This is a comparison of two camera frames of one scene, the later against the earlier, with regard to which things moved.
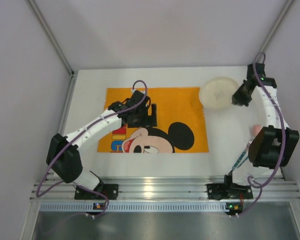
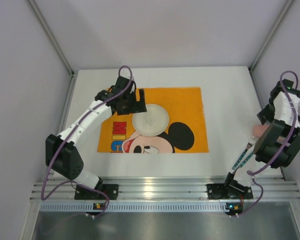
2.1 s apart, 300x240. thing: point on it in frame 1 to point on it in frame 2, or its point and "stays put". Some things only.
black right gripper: x=239 y=96 to x=261 y=144
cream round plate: x=216 y=93 to x=153 y=122
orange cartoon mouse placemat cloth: x=181 y=126 stays put
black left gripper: x=150 y=116 to x=134 y=107
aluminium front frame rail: x=281 y=189 stays put
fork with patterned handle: x=242 y=154 stays put
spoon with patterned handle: x=242 y=162 stays put
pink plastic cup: x=256 y=129 stays put
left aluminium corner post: x=58 y=46 stays put
